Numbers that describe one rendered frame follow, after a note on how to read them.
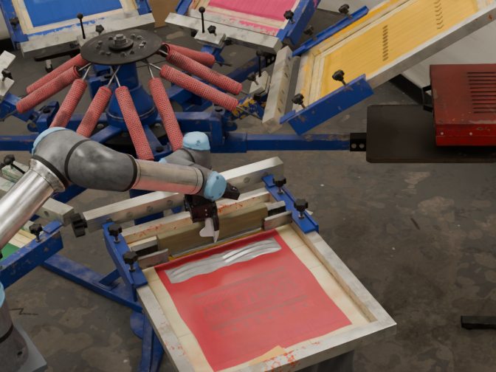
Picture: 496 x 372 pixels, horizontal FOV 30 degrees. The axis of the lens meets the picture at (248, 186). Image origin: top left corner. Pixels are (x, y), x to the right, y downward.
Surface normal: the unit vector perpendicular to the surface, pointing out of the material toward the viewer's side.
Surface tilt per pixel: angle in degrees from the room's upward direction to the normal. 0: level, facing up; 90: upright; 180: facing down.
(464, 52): 90
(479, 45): 90
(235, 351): 0
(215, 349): 0
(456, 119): 0
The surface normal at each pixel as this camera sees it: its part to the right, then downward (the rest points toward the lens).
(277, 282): -0.07, -0.84
